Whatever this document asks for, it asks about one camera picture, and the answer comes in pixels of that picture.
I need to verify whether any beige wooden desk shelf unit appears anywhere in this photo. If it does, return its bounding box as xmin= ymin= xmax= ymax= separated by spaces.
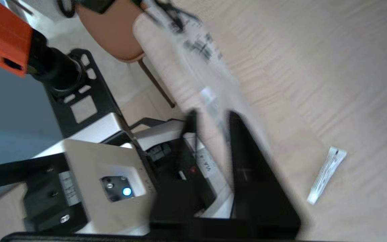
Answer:
xmin=133 ymin=0 xmax=387 ymax=242

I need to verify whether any white horse print pouch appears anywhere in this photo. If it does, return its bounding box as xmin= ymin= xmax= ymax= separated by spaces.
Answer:
xmin=140 ymin=0 xmax=268 ymax=202

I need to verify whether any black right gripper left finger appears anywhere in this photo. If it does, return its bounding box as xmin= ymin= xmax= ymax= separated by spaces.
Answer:
xmin=150 ymin=111 xmax=214 ymax=222

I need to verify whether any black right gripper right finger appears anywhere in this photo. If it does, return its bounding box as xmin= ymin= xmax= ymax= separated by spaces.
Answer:
xmin=229 ymin=111 xmax=301 ymax=237

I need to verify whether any silver black robot base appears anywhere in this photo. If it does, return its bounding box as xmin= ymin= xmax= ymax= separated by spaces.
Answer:
xmin=0 ymin=30 xmax=234 ymax=236

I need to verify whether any small white toothpaste tube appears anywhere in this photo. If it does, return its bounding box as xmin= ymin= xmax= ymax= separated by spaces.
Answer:
xmin=307 ymin=147 xmax=348 ymax=205

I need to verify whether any pink chair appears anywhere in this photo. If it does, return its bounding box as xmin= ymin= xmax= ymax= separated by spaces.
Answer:
xmin=76 ymin=0 xmax=175 ymax=109

